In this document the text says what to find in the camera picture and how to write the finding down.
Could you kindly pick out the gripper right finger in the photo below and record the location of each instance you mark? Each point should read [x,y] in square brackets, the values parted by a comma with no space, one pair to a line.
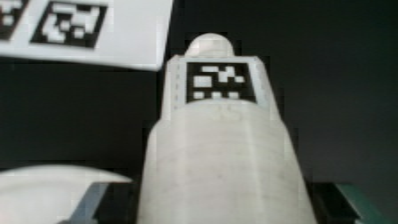
[357,211]

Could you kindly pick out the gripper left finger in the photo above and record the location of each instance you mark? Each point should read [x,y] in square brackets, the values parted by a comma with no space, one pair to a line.
[84,213]

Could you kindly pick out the white marker sheet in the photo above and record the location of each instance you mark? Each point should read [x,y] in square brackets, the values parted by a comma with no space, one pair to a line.
[105,32]

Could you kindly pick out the white cylindrical table leg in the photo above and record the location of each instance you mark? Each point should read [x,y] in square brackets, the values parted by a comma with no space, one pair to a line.
[222,175]

